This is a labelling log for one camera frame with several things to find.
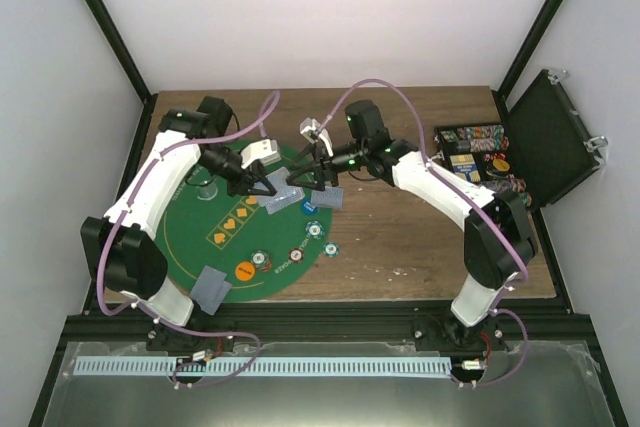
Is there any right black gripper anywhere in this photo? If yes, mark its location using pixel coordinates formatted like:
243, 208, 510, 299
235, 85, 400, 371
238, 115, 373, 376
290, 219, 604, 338
286, 141, 368, 193

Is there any blue playing card deck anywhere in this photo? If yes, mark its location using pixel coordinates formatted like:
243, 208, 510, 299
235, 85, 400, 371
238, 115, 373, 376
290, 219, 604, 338
257, 167, 305, 215

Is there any blue small blind button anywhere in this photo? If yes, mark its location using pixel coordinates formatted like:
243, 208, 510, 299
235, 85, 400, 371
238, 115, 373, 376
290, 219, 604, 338
301, 200, 318, 215

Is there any poker chip stack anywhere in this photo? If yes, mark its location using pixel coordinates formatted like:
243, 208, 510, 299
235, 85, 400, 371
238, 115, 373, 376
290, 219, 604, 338
305, 220, 325, 239
250, 250, 273, 272

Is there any red poker chip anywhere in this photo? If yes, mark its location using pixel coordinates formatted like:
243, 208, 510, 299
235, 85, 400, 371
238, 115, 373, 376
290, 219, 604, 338
288, 248, 304, 263

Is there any orange big blind button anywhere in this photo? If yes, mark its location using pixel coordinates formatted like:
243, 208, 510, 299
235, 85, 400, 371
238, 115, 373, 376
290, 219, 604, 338
234, 261, 257, 282

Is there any single teal poker chip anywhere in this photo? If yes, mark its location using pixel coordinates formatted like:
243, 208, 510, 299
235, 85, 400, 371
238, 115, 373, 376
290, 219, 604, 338
323, 242, 339, 257

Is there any blue checkered playing card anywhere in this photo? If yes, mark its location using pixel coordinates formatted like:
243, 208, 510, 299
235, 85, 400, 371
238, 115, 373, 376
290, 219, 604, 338
194, 281, 232, 316

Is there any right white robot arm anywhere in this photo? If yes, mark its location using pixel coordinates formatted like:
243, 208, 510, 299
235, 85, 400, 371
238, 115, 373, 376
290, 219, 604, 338
286, 100, 537, 350

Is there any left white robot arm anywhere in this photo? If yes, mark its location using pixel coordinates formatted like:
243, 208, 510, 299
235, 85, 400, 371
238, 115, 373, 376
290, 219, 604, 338
81, 91, 280, 351

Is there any green round poker mat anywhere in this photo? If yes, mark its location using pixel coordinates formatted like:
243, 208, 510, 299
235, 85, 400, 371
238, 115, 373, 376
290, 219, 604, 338
156, 167, 333, 303

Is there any clear dealer button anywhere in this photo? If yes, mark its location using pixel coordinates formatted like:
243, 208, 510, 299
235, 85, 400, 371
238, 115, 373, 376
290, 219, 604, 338
196, 182, 219, 201

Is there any black poker case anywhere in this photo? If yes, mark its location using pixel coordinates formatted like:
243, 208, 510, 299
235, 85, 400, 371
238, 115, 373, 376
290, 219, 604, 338
435, 69, 608, 210

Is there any light blue slotted strip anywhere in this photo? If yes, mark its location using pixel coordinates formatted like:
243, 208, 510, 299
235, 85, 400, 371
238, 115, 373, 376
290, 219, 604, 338
73, 356, 452, 378

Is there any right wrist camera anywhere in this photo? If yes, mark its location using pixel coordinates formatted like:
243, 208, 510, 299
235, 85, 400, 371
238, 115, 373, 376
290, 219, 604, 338
299, 117, 334, 157

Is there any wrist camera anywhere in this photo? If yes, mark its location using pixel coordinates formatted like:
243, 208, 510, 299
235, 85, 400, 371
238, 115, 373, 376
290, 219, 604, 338
240, 138, 282, 169
299, 117, 334, 157

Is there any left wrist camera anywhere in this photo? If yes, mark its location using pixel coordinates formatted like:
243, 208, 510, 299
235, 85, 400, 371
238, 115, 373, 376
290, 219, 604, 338
240, 138, 282, 169

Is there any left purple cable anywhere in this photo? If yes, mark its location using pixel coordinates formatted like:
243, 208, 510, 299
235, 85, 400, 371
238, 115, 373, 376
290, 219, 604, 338
95, 90, 282, 391

